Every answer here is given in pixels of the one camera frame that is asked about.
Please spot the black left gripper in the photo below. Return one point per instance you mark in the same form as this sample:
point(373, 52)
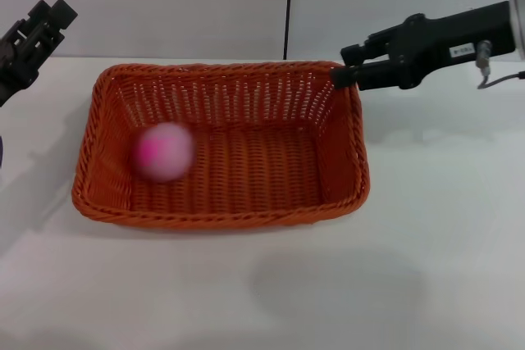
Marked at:
point(20, 59)

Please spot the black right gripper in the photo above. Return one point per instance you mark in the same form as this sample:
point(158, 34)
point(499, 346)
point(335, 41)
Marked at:
point(443, 42)

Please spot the orange woven plastic basket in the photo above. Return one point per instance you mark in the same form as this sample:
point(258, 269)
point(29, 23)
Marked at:
point(254, 169)

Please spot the pink foam ball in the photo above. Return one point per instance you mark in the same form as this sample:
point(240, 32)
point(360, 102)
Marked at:
point(164, 151)

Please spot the black vertical wall strip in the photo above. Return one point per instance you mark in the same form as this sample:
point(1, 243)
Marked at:
point(288, 5)

